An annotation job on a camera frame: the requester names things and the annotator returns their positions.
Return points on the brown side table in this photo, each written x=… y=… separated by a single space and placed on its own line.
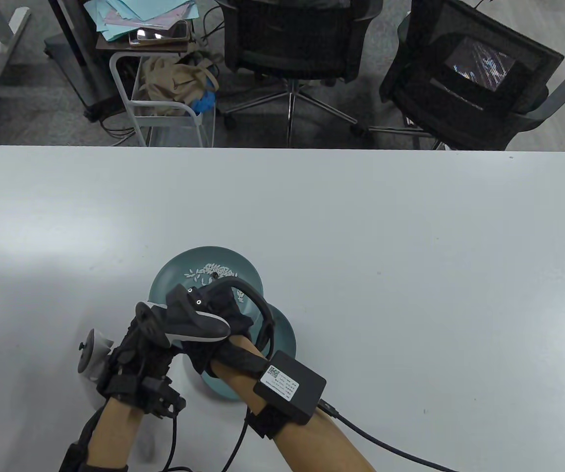
x=115 y=45

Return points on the phone with shiny screen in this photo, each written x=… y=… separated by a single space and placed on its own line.
x=157 y=33

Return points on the beige cloth bag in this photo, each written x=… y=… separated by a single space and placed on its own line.
x=174 y=81

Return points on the grey right hand tracker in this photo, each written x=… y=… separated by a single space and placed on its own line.
x=189 y=314

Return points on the white desk leg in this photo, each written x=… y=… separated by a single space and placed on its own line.
x=6 y=44

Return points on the grey hand tracker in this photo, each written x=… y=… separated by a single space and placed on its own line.
x=91 y=354
x=189 y=314

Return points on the blue gloves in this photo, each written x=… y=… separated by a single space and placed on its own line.
x=204 y=102

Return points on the stack of light blue papers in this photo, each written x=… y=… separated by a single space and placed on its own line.
x=130 y=10

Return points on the black left wrist module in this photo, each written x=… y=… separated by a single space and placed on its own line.
x=159 y=396

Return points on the scattered white rice grains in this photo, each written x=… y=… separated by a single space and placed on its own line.
x=216 y=269

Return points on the person's left forearm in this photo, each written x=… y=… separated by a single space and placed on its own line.
x=110 y=432

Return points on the teal plate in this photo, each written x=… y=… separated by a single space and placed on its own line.
x=282 y=334
x=174 y=275

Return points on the grey left hand tracker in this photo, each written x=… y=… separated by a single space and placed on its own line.
x=91 y=354

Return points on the black right forearm sensor box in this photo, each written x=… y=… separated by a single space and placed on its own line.
x=292 y=388

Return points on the person's left hand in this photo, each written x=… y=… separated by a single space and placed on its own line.
x=135 y=359

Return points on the person's right forearm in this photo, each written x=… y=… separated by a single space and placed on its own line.
x=312 y=442

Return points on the black mesh office chair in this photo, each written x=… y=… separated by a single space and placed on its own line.
x=292 y=39

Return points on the person's right hand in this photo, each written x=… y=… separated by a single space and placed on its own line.
x=236 y=319

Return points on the black chair with grey armrest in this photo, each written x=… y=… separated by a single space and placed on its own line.
x=425 y=98

